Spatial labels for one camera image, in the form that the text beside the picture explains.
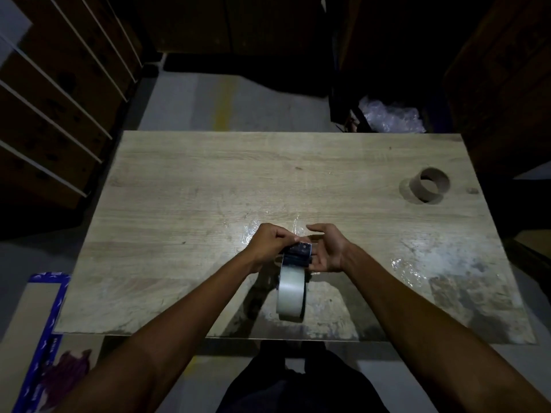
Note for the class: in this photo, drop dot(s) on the person's left hand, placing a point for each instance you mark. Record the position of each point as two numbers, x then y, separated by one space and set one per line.
264 246

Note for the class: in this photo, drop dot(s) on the person's right hand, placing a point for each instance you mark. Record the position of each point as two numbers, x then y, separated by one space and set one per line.
330 251

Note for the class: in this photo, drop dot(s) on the person's right thumb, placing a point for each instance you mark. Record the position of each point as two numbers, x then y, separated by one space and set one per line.
316 229

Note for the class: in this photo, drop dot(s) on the person's left fingers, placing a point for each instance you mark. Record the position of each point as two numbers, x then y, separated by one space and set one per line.
289 237

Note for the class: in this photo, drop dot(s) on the black tape dispenser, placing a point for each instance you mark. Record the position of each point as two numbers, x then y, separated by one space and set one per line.
298 255

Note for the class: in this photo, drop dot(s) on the person's right forearm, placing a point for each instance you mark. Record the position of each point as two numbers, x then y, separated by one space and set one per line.
434 335

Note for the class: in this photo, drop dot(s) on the person's left forearm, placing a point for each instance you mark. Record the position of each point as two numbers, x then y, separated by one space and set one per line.
168 339

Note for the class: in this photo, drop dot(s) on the wooden table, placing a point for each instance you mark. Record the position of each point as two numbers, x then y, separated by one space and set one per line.
292 202

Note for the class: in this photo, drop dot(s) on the clear packing tape roll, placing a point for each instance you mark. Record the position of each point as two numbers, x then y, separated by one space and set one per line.
292 292

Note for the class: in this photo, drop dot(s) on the empty cardboard tape core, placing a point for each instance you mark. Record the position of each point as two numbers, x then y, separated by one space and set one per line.
429 184

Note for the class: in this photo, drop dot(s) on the clear bubble wrap bundle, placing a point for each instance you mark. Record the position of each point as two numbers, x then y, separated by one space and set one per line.
391 116

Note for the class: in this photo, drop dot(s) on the person's dark trousers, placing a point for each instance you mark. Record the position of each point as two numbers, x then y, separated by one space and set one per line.
301 382

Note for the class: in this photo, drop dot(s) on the dark wooden cabinet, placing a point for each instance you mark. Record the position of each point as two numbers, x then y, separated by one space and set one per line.
430 55

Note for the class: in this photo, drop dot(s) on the brown shelf with white rails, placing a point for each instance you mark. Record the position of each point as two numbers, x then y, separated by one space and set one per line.
60 94

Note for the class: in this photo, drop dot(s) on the blue and white cardboard box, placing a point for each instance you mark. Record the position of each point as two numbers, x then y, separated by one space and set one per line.
32 344

